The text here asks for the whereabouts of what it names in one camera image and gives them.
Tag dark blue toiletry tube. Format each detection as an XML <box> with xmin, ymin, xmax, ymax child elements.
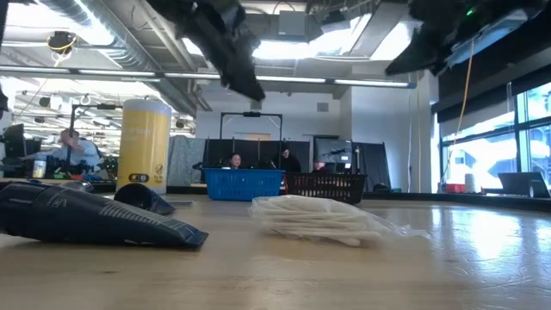
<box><xmin>0</xmin><ymin>180</ymin><xmax>210</xmax><ymax>250</ymax></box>
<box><xmin>114</xmin><ymin>183</ymin><xmax>176</xmax><ymax>216</ymax></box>

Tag dark laptop on desk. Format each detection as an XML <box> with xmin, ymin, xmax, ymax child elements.
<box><xmin>497</xmin><ymin>170</ymin><xmax>551</xmax><ymax>199</ymax></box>

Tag black plastic mesh basket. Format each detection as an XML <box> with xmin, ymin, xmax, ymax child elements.
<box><xmin>284</xmin><ymin>171</ymin><xmax>368</xmax><ymax>205</ymax></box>

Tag blue plastic mesh basket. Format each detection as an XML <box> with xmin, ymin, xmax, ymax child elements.
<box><xmin>203</xmin><ymin>167</ymin><xmax>286</xmax><ymax>202</ymax></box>

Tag silver ventilation duct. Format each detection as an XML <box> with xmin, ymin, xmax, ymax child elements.
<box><xmin>38</xmin><ymin>0</ymin><xmax>214</xmax><ymax>117</ymax></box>

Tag long ceiling light strip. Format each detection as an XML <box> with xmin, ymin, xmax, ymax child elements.
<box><xmin>0</xmin><ymin>66</ymin><xmax>418</xmax><ymax>90</ymax></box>

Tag black round ceiling device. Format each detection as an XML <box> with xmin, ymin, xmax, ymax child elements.
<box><xmin>46</xmin><ymin>30</ymin><xmax>77</xmax><ymax>56</ymax></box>

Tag grey cloth cover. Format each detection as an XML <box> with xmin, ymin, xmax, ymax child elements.
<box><xmin>166</xmin><ymin>135</ymin><xmax>206</xmax><ymax>187</ymax></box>

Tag black desktop monitor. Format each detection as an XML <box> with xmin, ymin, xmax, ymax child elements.
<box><xmin>313</xmin><ymin>136</ymin><xmax>355</xmax><ymax>165</ymax></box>

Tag black partition curtain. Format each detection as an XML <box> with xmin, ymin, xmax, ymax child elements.
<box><xmin>201</xmin><ymin>138</ymin><xmax>311</xmax><ymax>170</ymax></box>
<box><xmin>359</xmin><ymin>143</ymin><xmax>392</xmax><ymax>193</ymax></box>

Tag black rig frame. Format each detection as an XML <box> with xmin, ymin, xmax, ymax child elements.
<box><xmin>70</xmin><ymin>102</ymin><xmax>124</xmax><ymax>130</ymax></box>
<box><xmin>219</xmin><ymin>111</ymin><xmax>284</xmax><ymax>141</ymax></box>

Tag grey ceiling box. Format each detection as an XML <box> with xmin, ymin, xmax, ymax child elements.
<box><xmin>278</xmin><ymin>10</ymin><xmax>307</xmax><ymax>37</ymax></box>

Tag yellow white wipes canister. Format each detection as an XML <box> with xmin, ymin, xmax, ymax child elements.
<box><xmin>116</xmin><ymin>98</ymin><xmax>173</xmax><ymax>195</ymax></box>

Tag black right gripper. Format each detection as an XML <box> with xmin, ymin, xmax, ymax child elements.
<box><xmin>385</xmin><ymin>0</ymin><xmax>496</xmax><ymax>75</ymax></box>

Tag dark desktop monitor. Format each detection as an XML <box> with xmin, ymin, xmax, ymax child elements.
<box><xmin>2</xmin><ymin>123</ymin><xmax>28</xmax><ymax>161</ymax></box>

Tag clear bag of cotton swabs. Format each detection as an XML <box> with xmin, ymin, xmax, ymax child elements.
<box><xmin>248</xmin><ymin>194</ymin><xmax>431</xmax><ymax>247</ymax></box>

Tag yellow hanging cable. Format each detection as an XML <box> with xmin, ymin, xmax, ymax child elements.
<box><xmin>442</xmin><ymin>38</ymin><xmax>482</xmax><ymax>184</ymax></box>

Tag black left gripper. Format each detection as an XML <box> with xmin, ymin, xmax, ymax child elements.
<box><xmin>189</xmin><ymin>0</ymin><xmax>266</xmax><ymax>102</ymax></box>

